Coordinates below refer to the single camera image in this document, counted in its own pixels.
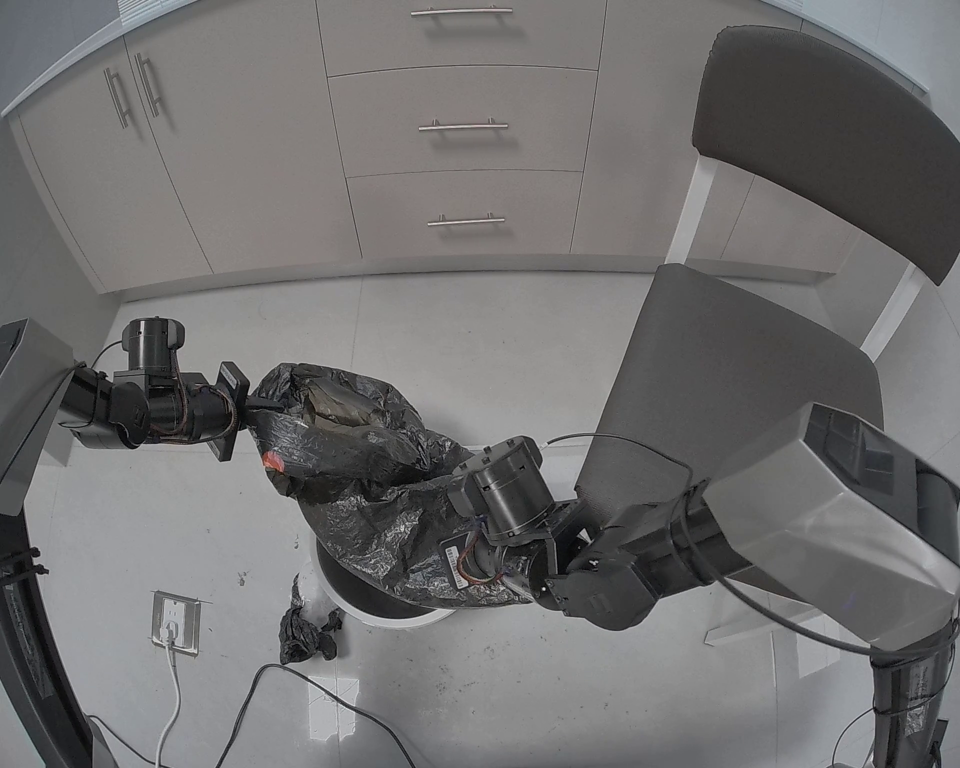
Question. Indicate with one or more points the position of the beige cabinet with drawers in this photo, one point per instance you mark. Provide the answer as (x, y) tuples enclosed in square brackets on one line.
[(247, 150)]

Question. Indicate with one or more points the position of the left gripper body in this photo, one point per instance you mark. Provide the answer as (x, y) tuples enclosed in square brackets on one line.
[(201, 416)]

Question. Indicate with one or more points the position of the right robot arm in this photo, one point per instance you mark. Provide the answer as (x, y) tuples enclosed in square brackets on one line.
[(810, 525)]

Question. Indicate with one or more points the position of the white trash bin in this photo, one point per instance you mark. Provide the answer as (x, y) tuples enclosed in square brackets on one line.
[(375, 622)]

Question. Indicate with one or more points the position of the crumpled black plastic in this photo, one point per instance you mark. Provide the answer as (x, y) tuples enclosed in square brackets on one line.
[(300, 634)]

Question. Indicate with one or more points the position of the black plastic bag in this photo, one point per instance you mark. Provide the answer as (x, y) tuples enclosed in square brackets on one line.
[(360, 480)]

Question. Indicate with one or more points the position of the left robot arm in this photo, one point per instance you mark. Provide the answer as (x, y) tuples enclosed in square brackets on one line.
[(90, 405)]

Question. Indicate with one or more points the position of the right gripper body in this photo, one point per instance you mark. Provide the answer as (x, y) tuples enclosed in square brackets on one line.
[(495, 566)]

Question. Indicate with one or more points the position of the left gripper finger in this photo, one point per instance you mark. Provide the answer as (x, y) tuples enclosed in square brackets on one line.
[(262, 406)]

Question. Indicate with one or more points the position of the grey chair with white legs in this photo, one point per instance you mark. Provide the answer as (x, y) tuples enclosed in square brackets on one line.
[(735, 390)]

